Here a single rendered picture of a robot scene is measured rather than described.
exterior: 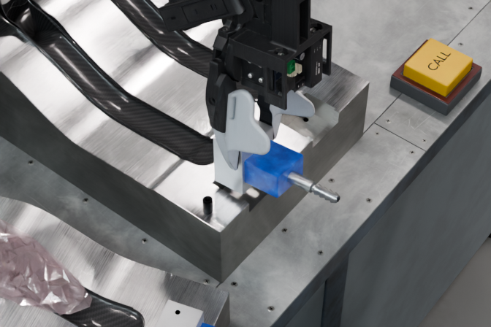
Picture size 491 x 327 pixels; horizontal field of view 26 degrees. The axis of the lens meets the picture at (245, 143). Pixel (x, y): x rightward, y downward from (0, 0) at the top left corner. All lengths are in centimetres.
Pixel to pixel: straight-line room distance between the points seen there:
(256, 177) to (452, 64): 36
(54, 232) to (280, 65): 30
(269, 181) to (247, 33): 16
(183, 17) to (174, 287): 26
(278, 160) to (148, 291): 18
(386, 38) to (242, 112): 43
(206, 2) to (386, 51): 44
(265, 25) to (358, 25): 46
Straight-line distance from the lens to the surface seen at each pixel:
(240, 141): 98
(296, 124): 116
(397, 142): 124
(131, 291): 104
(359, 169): 120
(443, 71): 127
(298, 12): 89
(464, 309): 208
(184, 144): 112
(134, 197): 111
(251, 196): 109
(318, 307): 137
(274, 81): 93
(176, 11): 98
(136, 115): 115
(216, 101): 95
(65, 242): 105
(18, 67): 116
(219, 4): 93
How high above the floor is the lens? 172
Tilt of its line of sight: 49 degrees down
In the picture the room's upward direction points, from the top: straight up
